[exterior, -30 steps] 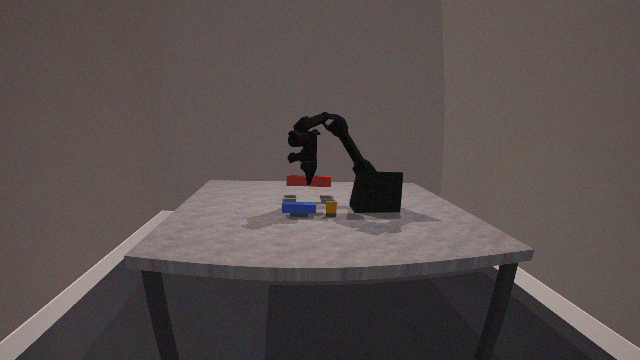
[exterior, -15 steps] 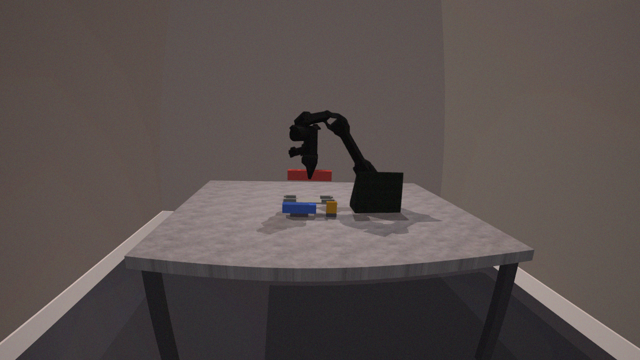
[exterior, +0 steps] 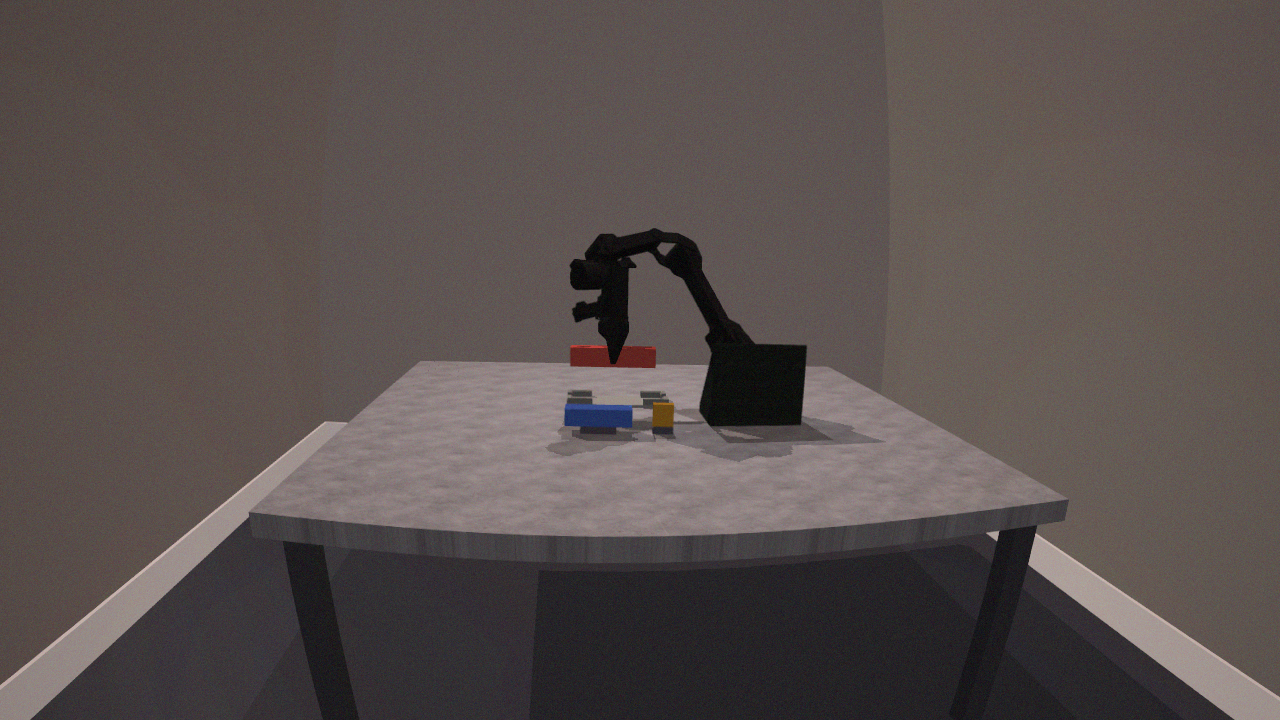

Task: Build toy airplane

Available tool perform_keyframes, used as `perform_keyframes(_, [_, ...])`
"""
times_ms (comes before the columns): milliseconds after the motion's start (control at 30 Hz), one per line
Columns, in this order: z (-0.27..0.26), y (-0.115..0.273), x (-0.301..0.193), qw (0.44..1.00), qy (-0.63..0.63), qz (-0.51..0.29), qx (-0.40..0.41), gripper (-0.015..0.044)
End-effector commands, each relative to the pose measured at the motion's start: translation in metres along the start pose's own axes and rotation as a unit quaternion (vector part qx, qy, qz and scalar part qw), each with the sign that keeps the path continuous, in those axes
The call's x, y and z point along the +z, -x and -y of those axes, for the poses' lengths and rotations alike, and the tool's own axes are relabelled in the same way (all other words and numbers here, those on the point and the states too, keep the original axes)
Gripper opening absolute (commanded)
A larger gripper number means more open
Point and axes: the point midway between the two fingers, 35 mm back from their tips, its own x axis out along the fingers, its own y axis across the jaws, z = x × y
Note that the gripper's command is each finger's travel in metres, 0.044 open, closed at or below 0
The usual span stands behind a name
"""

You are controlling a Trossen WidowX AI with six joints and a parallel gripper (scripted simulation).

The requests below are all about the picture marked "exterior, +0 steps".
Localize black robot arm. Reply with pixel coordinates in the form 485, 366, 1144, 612
570, 228, 755, 352

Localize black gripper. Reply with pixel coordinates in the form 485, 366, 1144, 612
598, 290, 628, 364

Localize orange rectangular block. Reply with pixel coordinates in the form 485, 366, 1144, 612
652, 404, 675, 427

